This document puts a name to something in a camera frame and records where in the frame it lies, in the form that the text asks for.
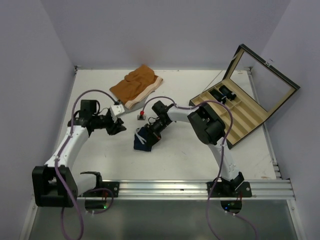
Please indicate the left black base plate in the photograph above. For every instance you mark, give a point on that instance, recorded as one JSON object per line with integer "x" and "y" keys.
{"x": 107, "y": 189}

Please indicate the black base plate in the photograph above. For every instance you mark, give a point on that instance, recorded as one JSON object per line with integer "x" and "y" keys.
{"x": 107, "y": 189}
{"x": 222, "y": 190}

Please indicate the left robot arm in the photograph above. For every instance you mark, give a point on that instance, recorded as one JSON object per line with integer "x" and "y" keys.
{"x": 53, "y": 183}

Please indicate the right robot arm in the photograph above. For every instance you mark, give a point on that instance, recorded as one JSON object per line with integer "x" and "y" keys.
{"x": 209, "y": 129}

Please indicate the orange brown underwear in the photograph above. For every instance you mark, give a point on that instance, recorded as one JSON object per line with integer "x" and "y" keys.
{"x": 135, "y": 83}

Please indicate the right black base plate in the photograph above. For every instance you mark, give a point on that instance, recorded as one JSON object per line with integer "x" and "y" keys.
{"x": 222, "y": 190}

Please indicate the grey underwear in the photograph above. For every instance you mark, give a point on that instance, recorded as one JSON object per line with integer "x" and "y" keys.
{"x": 137, "y": 106}

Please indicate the rolled black underwear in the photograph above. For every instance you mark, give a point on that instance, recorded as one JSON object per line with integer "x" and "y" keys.
{"x": 222, "y": 94}

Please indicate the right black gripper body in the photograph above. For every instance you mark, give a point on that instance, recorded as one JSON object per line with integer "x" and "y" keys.
{"x": 157, "y": 127}

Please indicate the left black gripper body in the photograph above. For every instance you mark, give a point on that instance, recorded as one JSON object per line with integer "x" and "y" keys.
{"x": 107, "y": 122}

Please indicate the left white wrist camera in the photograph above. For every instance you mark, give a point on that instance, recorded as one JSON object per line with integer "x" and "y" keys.
{"x": 116, "y": 110}

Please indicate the black compartment storage box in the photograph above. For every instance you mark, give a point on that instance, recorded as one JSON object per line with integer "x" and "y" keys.
{"x": 260, "y": 90}

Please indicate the aluminium mounting rail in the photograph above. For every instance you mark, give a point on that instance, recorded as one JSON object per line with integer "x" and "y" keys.
{"x": 189, "y": 190}

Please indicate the navy blue underwear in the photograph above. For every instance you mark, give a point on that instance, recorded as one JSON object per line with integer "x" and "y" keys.
{"x": 143, "y": 140}

